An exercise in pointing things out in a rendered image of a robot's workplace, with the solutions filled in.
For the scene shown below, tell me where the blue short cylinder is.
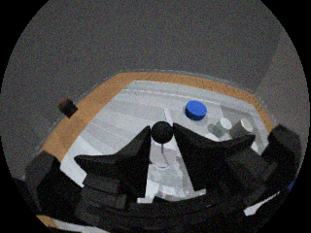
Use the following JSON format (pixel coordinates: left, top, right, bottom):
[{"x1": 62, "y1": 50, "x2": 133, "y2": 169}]
[{"x1": 186, "y1": 101, "x2": 207, "y2": 121}]

